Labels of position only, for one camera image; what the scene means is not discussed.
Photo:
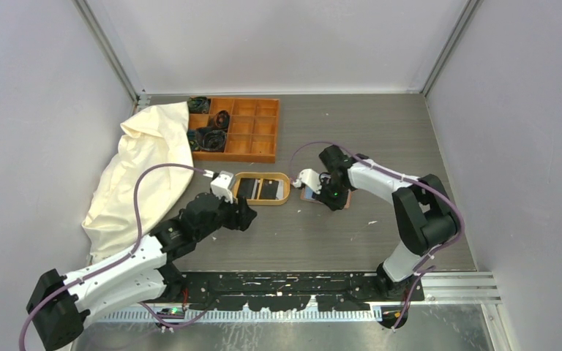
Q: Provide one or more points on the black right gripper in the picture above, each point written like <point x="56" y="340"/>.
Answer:
<point x="333" y="205"/>

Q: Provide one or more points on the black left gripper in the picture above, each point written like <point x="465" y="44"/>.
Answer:
<point x="238" y="220"/>

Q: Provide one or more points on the yellow oval tray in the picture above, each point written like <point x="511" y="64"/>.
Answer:
<point x="261" y="176"/>

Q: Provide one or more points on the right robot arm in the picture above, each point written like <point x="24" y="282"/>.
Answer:
<point x="423" y="211"/>

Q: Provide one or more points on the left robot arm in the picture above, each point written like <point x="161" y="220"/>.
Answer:
<point x="116" y="271"/>

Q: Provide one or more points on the black credit card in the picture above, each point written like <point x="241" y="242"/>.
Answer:
<point x="249" y="188"/>

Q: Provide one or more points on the orange compartment organizer tray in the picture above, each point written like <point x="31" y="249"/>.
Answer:
<point x="252" y="125"/>

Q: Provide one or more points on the cream cloth bag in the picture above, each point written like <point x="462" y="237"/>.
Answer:
<point x="151" y="170"/>

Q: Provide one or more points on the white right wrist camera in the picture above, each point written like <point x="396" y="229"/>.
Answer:
<point x="308" y="178"/>

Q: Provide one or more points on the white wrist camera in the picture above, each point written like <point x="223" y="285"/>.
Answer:
<point x="222" y="186"/>
<point x="308" y="178"/>

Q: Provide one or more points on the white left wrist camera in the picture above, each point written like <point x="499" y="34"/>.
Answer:
<point x="222" y="186"/>

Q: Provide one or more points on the black coiled cable large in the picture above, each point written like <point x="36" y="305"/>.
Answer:
<point x="207" y="139"/>

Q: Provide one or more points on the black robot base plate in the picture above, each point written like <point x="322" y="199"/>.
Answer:
<point x="341" y="291"/>

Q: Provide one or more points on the aluminium front rail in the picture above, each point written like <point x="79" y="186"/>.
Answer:
<point x="439" y="288"/>

